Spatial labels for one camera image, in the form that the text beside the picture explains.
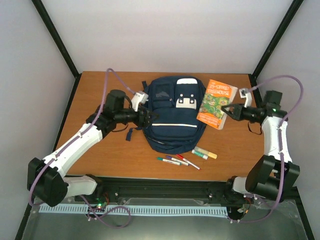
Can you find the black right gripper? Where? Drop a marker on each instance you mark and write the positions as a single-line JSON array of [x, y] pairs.
[[238, 113]]

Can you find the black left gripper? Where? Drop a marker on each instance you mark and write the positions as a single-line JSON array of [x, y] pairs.
[[145, 123]]

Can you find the orange treehouse book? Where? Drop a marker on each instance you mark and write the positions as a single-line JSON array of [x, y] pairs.
[[217, 94]]

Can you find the navy blue student backpack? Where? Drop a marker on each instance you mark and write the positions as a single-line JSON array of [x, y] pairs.
[[176, 101]]

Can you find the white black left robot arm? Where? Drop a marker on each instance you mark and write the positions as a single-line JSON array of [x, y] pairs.
[[47, 178]]

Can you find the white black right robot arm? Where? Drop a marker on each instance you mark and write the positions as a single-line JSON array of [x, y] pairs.
[[274, 173]]

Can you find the green capped marker pen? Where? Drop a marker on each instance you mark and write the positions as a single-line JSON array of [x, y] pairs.
[[168, 161]]

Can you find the red capped marker pen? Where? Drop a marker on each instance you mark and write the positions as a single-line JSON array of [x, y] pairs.
[[187, 161]]

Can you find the yellow highlighter pen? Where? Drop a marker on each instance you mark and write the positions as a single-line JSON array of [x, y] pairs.
[[206, 152]]

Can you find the green label glue stick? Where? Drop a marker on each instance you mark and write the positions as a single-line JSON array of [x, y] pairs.
[[199, 154]]

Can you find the purple capped marker pen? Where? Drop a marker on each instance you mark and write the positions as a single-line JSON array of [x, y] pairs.
[[176, 160]]

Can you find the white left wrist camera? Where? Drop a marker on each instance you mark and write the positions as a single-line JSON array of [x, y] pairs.
[[139, 97]]

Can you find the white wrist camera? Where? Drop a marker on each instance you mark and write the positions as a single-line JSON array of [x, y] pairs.
[[139, 97], [245, 93]]

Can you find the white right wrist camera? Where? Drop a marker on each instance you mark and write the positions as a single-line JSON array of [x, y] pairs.
[[245, 93]]

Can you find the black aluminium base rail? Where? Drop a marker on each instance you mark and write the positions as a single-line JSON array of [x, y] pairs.
[[115, 190]]

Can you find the light blue slotted cable duct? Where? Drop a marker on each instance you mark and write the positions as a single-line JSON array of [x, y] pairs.
[[143, 210]]

